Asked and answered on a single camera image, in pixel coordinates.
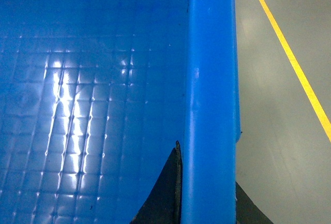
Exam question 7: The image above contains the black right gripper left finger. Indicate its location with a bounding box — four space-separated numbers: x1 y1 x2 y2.
131 141 183 223

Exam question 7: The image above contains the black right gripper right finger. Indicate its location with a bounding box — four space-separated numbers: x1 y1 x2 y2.
236 182 273 224

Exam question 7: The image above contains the large blue plastic crate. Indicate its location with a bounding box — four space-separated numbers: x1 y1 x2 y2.
1 0 240 223

